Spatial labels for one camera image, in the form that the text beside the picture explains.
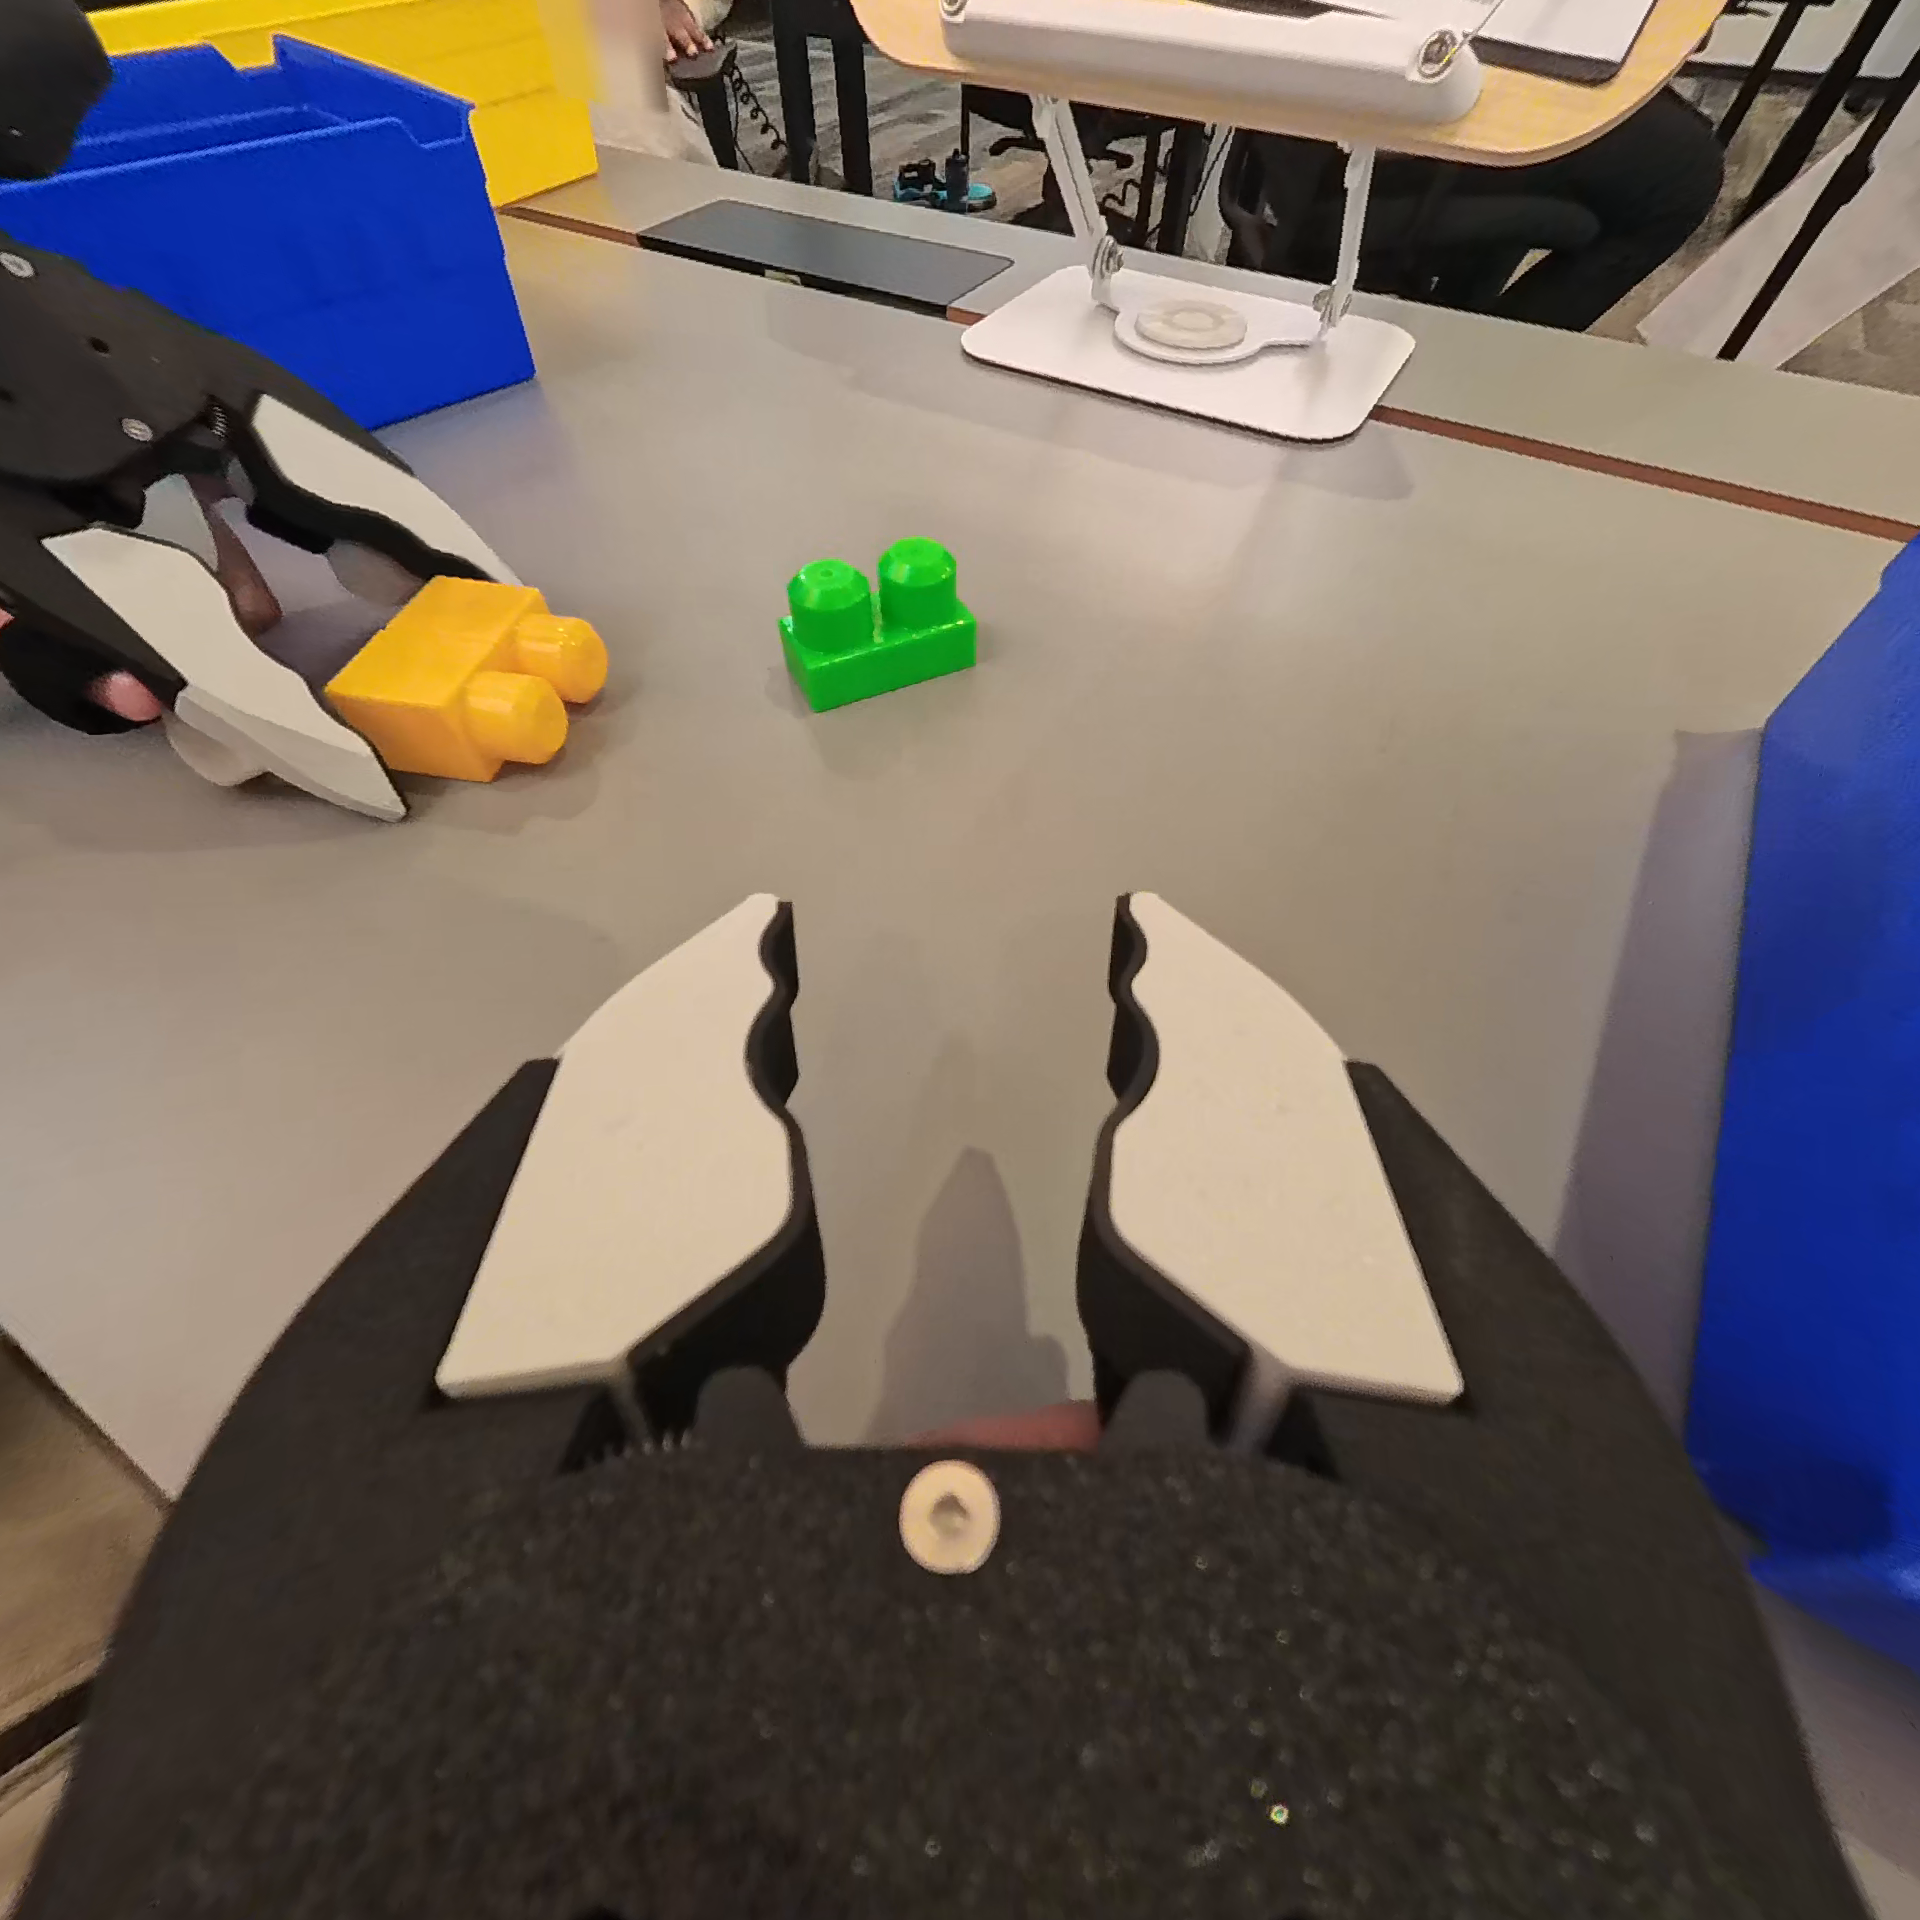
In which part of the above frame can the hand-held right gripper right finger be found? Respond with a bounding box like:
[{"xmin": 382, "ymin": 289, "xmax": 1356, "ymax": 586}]
[{"xmin": 1077, "ymin": 890, "xmax": 1469, "ymax": 1413}]

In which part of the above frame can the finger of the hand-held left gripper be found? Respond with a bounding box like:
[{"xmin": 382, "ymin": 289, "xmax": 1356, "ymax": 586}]
[
  {"xmin": 42, "ymin": 523, "xmax": 415, "ymax": 823},
  {"xmin": 245, "ymin": 392, "xmax": 530, "ymax": 590}
]

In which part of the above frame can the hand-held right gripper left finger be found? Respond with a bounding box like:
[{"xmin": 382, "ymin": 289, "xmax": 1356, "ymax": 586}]
[{"xmin": 436, "ymin": 890, "xmax": 830, "ymax": 1407}]

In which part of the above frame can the blue plastic bin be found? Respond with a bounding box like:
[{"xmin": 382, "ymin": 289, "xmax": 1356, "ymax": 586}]
[
  {"xmin": 0, "ymin": 36, "xmax": 540, "ymax": 427},
  {"xmin": 1683, "ymin": 540, "xmax": 1920, "ymax": 1670}
]

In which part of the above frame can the green two-stud toy block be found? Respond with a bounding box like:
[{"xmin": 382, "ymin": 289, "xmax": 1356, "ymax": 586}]
[{"xmin": 777, "ymin": 537, "xmax": 982, "ymax": 716}]

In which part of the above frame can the person's left hand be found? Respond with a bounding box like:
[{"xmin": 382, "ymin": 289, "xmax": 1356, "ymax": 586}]
[{"xmin": 0, "ymin": 599, "xmax": 170, "ymax": 736}]

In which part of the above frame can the yellow plastic bin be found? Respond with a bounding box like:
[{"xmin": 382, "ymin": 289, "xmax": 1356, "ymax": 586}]
[{"xmin": 92, "ymin": 0, "xmax": 603, "ymax": 205}]

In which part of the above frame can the black flat panel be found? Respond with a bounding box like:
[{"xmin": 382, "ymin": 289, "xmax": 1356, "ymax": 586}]
[{"xmin": 640, "ymin": 200, "xmax": 1016, "ymax": 315}]

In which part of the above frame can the white book stand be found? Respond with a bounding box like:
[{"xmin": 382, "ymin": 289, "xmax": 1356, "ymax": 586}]
[{"xmin": 959, "ymin": 0, "xmax": 1490, "ymax": 445}]

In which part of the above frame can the white angled panel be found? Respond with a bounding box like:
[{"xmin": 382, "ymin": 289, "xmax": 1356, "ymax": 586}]
[{"xmin": 1725, "ymin": 165, "xmax": 1920, "ymax": 367}]

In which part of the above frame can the printed instruction sheet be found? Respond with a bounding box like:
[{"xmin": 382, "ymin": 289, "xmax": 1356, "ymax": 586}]
[{"xmin": 1319, "ymin": 0, "xmax": 1665, "ymax": 83}]

